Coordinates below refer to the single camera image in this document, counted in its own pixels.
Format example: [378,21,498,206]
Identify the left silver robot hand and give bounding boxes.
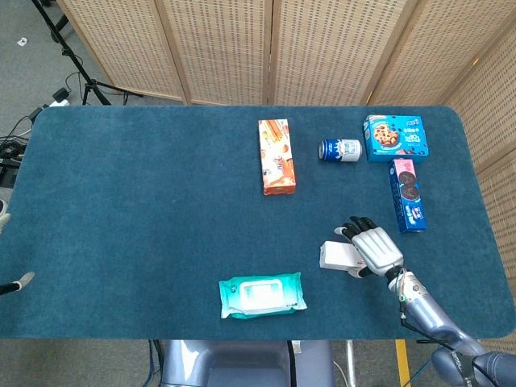
[0,199,36,296]

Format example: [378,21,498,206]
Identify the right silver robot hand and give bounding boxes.
[333,216,406,280]

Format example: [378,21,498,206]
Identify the small white box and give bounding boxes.
[319,240,370,272]

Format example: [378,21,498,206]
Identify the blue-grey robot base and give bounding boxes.
[160,339,335,387]

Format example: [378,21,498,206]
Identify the blue pink Oreo box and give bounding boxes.
[387,158,428,234]

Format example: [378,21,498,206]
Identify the blue and white can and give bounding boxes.
[318,138,363,163]

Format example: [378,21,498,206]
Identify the blue chocolate chip cookie box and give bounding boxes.
[364,114,430,164]

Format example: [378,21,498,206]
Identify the green wet wipes pack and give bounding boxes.
[218,272,308,320]

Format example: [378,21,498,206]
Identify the orange biscuit stick box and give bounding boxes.
[257,118,298,197]

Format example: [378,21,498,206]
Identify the metal table leg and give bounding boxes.
[344,339,358,387]

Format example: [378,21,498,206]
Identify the blue felt table cover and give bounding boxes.
[0,105,506,341]

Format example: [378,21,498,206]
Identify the white power strip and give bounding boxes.
[48,87,72,108]

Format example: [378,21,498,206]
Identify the black tripod stand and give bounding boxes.
[31,0,144,106]

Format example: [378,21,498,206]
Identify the wooden rattan folding screen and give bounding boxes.
[56,0,516,356]

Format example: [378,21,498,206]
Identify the black floor cables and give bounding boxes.
[0,72,96,190]

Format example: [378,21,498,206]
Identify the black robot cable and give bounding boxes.
[285,339,298,387]

